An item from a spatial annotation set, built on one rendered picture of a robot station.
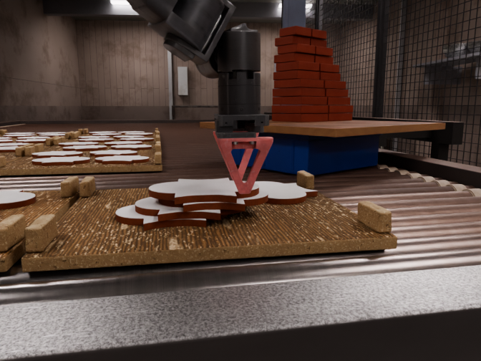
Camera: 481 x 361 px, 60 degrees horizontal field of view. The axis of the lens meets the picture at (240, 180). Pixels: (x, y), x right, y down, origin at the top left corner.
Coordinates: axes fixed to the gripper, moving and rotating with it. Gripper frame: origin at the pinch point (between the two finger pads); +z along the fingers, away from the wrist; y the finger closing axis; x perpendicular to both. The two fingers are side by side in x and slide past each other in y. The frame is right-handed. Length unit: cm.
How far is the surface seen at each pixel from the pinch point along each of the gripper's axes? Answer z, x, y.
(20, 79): -51, -281, -650
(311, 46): -27, 29, -69
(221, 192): 0.6, -2.9, 4.5
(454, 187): 7, 47, -23
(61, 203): 4.4, -27.1, -8.7
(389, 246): 6.0, 16.0, 12.5
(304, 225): 4.8, 7.3, 7.2
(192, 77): -70, -13, -956
